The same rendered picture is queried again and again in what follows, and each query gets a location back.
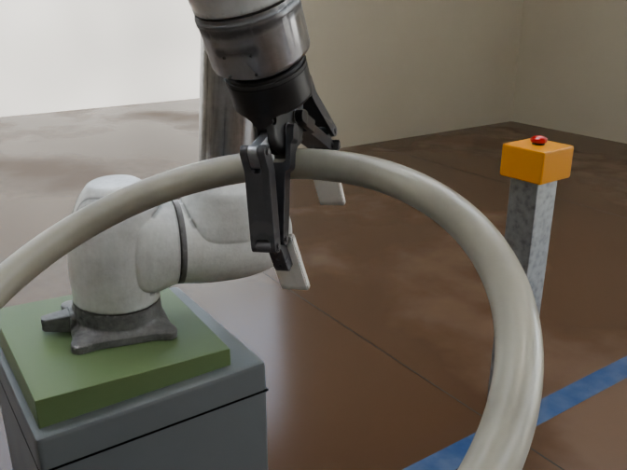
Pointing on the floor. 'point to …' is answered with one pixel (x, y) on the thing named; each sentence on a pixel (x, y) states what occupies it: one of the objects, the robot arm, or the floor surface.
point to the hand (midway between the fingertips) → (313, 234)
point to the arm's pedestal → (153, 421)
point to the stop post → (532, 205)
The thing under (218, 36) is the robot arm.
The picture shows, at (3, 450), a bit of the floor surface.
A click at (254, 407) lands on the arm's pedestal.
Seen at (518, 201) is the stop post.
